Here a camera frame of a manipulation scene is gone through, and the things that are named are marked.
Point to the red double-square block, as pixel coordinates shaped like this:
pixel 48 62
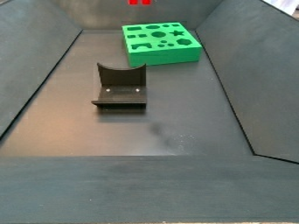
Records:
pixel 143 2

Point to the green shape-sorting board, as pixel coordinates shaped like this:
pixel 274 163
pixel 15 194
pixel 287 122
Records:
pixel 160 43

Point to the black curved holder bracket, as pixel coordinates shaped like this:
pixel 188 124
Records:
pixel 121 86

